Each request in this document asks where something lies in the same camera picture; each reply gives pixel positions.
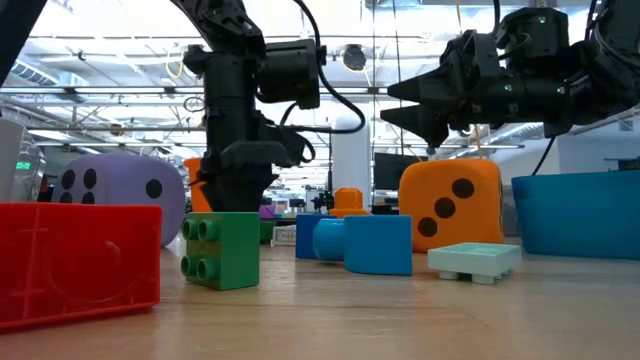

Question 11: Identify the orange soft die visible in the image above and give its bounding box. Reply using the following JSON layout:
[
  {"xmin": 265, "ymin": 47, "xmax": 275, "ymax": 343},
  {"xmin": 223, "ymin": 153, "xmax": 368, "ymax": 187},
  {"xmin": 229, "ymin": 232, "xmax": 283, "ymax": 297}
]
[{"xmin": 398, "ymin": 158, "xmax": 505, "ymax": 254}]

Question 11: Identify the black background camera device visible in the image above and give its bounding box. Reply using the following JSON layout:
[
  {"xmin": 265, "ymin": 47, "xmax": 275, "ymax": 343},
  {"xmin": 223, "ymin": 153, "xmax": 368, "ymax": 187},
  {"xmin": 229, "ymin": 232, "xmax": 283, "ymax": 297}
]
[{"xmin": 309, "ymin": 189, "xmax": 335, "ymax": 214}]

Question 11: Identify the pale cyan flat brick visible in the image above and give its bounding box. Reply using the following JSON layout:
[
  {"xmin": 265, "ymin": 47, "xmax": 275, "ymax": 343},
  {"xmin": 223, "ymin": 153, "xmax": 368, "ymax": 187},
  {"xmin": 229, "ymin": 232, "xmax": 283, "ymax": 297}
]
[{"xmin": 427, "ymin": 242, "xmax": 523, "ymax": 286}]

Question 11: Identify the green four-stud square brick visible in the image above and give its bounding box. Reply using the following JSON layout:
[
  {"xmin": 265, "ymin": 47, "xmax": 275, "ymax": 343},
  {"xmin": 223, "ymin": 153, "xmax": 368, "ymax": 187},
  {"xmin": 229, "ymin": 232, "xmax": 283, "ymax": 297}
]
[{"xmin": 179, "ymin": 211, "xmax": 261, "ymax": 292}]

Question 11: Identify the green rectangular toy brick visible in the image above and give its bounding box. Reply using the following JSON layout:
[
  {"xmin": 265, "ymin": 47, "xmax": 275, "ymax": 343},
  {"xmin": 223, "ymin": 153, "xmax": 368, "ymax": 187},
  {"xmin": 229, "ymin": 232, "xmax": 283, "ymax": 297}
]
[{"xmin": 258, "ymin": 219, "xmax": 277, "ymax": 245}]

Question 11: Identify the blue block with cylinder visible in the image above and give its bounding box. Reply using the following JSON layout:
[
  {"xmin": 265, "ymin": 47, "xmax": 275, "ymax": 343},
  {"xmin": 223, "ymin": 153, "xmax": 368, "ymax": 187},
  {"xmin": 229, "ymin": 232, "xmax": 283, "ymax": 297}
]
[{"xmin": 312, "ymin": 214, "xmax": 414, "ymax": 277}]

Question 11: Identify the purple soft die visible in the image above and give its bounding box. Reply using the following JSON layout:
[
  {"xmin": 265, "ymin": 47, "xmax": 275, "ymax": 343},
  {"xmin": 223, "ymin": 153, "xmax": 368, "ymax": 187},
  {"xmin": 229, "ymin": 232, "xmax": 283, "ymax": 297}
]
[{"xmin": 51, "ymin": 153, "xmax": 187, "ymax": 249}]

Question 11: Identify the teal plastic bin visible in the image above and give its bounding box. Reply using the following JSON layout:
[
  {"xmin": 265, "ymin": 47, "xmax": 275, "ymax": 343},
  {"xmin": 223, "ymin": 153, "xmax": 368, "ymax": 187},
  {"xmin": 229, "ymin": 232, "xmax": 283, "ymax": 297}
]
[{"xmin": 510, "ymin": 169, "xmax": 640, "ymax": 261}]

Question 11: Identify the red toy brick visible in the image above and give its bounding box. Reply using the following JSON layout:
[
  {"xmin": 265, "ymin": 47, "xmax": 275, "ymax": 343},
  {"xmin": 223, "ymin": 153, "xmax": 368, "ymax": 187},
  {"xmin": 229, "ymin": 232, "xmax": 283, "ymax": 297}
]
[{"xmin": 0, "ymin": 201, "xmax": 164, "ymax": 334}]

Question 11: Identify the white building pillar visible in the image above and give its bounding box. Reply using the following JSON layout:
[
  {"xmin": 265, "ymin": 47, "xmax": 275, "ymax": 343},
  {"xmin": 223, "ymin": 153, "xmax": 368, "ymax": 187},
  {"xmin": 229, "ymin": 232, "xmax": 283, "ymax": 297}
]
[{"xmin": 332, "ymin": 102, "xmax": 374, "ymax": 211}]

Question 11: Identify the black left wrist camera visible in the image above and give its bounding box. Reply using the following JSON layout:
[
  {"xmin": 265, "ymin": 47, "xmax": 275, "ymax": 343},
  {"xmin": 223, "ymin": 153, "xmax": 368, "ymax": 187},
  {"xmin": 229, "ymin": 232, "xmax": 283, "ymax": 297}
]
[{"xmin": 256, "ymin": 38, "xmax": 327, "ymax": 110}]

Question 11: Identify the orange plastic bucket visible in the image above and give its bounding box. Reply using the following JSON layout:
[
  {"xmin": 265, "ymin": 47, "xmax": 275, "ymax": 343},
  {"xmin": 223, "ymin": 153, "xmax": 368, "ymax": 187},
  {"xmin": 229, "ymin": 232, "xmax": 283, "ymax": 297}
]
[{"xmin": 183, "ymin": 157, "xmax": 214, "ymax": 214}]

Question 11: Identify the orange toy block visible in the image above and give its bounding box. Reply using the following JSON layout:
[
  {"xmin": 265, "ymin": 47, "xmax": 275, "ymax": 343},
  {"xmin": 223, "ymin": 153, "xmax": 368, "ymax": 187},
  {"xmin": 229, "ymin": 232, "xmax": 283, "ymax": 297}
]
[{"xmin": 328, "ymin": 187, "xmax": 372, "ymax": 220}]

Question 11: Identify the black ceiling cable reel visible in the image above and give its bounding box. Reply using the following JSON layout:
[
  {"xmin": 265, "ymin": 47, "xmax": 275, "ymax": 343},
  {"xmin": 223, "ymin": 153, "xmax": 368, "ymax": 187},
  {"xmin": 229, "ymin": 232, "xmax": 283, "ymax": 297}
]
[{"xmin": 341, "ymin": 43, "xmax": 369, "ymax": 73}]

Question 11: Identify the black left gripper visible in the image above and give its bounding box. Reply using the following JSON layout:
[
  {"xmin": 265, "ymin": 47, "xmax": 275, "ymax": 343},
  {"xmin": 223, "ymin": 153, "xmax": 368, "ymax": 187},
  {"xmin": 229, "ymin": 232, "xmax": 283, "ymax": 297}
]
[{"xmin": 182, "ymin": 43, "xmax": 314, "ymax": 214}]

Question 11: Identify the black monitor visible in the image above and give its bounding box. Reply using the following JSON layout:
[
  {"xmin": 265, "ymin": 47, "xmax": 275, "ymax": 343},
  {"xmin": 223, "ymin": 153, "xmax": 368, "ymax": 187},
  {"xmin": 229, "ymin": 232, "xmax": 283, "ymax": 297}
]
[{"xmin": 373, "ymin": 152, "xmax": 417, "ymax": 192}]

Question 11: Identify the small dark blue block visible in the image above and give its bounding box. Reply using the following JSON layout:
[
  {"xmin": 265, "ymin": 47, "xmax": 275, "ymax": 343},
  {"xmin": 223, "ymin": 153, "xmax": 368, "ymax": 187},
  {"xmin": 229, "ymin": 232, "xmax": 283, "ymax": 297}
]
[{"xmin": 294, "ymin": 213, "xmax": 346, "ymax": 260}]

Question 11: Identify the white card packet blue print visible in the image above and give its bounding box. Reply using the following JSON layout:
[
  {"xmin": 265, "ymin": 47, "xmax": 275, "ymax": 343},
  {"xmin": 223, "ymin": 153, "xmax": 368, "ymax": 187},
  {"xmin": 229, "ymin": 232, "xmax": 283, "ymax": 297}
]
[{"xmin": 271, "ymin": 224, "xmax": 299, "ymax": 247}]

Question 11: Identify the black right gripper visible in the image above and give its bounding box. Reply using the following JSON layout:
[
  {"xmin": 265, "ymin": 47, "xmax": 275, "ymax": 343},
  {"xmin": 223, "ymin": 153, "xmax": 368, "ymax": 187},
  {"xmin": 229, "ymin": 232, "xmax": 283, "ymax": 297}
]
[{"xmin": 379, "ymin": 29, "xmax": 576, "ymax": 150}]

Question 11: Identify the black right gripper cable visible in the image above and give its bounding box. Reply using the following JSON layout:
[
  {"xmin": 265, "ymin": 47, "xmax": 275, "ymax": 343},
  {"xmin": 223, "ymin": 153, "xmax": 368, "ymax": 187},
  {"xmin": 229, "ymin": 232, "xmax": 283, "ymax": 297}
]
[{"xmin": 530, "ymin": 135, "xmax": 557, "ymax": 177}]

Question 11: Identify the yellow hanging cable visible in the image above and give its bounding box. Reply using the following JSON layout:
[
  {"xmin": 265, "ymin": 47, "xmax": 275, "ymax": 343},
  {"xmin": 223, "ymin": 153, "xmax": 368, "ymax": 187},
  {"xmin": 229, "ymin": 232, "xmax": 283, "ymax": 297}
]
[{"xmin": 469, "ymin": 122, "xmax": 487, "ymax": 161}]

